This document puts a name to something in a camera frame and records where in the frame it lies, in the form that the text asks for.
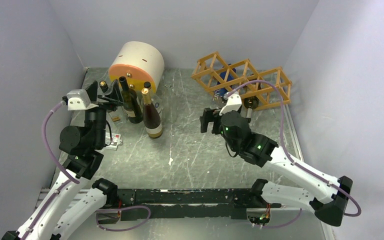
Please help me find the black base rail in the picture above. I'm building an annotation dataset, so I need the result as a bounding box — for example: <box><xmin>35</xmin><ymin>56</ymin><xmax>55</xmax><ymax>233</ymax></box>
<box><xmin>97</xmin><ymin>188</ymin><xmax>281</xmax><ymax>224</ymax></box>

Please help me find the clear bottle black cap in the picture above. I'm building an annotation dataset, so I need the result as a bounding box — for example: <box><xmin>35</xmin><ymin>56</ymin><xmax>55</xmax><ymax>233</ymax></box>
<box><xmin>99</xmin><ymin>80</ymin><xmax>128</xmax><ymax>124</ymax></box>

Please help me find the dark green wine bottle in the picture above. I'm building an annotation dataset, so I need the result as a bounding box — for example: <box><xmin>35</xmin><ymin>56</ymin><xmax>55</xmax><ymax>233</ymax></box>
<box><xmin>118</xmin><ymin>76</ymin><xmax>143</xmax><ymax>124</ymax></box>

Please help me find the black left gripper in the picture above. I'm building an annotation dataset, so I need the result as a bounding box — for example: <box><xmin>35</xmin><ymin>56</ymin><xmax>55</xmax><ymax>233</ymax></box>
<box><xmin>85</xmin><ymin>78</ymin><xmax>123</xmax><ymax>146</ymax></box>

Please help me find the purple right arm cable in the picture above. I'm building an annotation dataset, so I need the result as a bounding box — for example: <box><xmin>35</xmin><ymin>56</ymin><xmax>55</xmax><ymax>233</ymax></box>
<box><xmin>223</xmin><ymin>80</ymin><xmax>362</xmax><ymax>229</ymax></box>

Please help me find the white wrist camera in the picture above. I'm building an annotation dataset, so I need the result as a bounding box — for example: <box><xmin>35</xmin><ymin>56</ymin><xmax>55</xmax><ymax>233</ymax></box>
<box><xmin>219</xmin><ymin>92</ymin><xmax>242</xmax><ymax>116</ymax></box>
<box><xmin>62</xmin><ymin>89</ymin><xmax>99</xmax><ymax>111</ymax></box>

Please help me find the wooden wine rack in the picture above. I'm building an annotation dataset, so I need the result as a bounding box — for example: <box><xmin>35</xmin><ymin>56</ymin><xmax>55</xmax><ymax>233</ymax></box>
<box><xmin>191</xmin><ymin>51</ymin><xmax>293</xmax><ymax>111</ymax></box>

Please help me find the aluminium frame rail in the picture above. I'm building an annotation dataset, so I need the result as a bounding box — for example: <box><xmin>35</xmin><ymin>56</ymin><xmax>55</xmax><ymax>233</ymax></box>
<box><xmin>24</xmin><ymin>188</ymin><xmax>337</xmax><ymax>240</ymax></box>

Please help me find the clear plastic packet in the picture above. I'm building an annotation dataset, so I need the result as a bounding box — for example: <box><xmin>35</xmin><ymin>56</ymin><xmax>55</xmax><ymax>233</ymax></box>
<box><xmin>104</xmin><ymin>132</ymin><xmax>123</xmax><ymax>151</ymax></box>

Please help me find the dark bottle gold foil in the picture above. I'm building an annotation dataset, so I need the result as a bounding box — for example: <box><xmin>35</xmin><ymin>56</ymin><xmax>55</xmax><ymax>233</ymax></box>
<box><xmin>141</xmin><ymin>88</ymin><xmax>163</xmax><ymax>139</ymax></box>

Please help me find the blue labelled clear bottle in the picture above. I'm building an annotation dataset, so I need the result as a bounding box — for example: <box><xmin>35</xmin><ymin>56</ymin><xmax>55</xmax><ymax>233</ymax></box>
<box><xmin>210</xmin><ymin>64</ymin><xmax>238</xmax><ymax>104</ymax></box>

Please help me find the white orange yellow bread box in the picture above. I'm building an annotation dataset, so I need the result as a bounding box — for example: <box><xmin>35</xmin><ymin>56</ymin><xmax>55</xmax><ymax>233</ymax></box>
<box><xmin>108</xmin><ymin>41</ymin><xmax>165</xmax><ymax>93</ymax></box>

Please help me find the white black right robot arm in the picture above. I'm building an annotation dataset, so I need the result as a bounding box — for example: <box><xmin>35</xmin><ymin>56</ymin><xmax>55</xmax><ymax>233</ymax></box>
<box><xmin>199</xmin><ymin>108</ymin><xmax>353</xmax><ymax>227</ymax></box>

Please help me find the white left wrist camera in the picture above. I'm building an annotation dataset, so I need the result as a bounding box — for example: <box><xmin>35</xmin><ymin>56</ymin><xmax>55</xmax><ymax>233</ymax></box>
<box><xmin>62</xmin><ymin>89</ymin><xmax>99</xmax><ymax>111</ymax></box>

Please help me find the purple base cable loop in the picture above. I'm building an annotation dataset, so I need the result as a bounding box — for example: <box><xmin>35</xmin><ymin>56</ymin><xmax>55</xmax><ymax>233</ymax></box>
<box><xmin>92</xmin><ymin>205</ymin><xmax>152</xmax><ymax>233</ymax></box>

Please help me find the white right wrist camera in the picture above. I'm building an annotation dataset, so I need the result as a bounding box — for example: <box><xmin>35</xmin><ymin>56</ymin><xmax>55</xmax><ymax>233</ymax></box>
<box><xmin>219</xmin><ymin>92</ymin><xmax>242</xmax><ymax>116</ymax></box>

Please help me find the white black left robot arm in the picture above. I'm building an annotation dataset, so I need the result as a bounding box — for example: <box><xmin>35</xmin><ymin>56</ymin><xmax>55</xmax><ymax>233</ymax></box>
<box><xmin>3</xmin><ymin>80</ymin><xmax>123</xmax><ymax>240</ymax></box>

